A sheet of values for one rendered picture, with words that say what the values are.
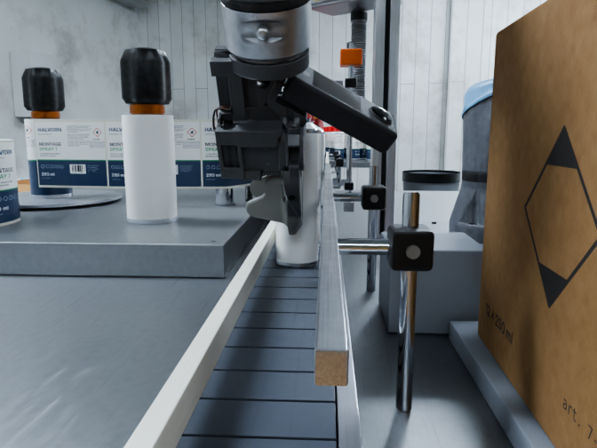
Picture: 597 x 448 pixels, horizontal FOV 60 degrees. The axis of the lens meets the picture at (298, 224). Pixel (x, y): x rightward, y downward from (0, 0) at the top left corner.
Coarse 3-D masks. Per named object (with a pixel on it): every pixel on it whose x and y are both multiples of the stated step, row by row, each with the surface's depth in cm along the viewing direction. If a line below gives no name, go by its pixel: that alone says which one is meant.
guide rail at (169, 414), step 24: (264, 240) 60; (240, 288) 41; (216, 312) 36; (240, 312) 41; (216, 336) 32; (192, 360) 28; (216, 360) 32; (168, 384) 25; (192, 384) 26; (168, 408) 23; (192, 408) 26; (144, 432) 21; (168, 432) 22
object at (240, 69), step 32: (224, 64) 45; (256, 64) 44; (288, 64) 44; (224, 96) 49; (256, 96) 48; (224, 128) 49; (256, 128) 48; (288, 128) 48; (224, 160) 50; (256, 160) 50; (288, 160) 49
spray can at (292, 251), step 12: (312, 132) 59; (312, 144) 59; (312, 156) 59; (312, 168) 60; (312, 180) 60; (312, 192) 60; (312, 204) 60; (312, 216) 61; (276, 228) 62; (300, 228) 60; (312, 228) 61; (276, 240) 62; (288, 240) 61; (300, 240) 60; (312, 240) 61; (276, 252) 63; (288, 252) 61; (300, 252) 61; (312, 252) 61; (288, 264) 61; (300, 264) 61; (312, 264) 62
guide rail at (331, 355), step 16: (336, 240) 36; (320, 256) 32; (336, 256) 32; (320, 272) 28; (336, 272) 28; (320, 288) 25; (336, 288) 25; (320, 304) 23; (336, 304) 23; (320, 320) 21; (336, 320) 21; (320, 336) 19; (336, 336) 19; (320, 352) 18; (336, 352) 18; (320, 368) 18; (336, 368) 18; (320, 384) 18; (336, 384) 18
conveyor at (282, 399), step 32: (256, 288) 53; (288, 288) 53; (256, 320) 44; (288, 320) 44; (224, 352) 38; (256, 352) 38; (288, 352) 38; (224, 384) 33; (256, 384) 33; (288, 384) 33; (192, 416) 29; (224, 416) 29; (256, 416) 29; (288, 416) 29; (320, 416) 29
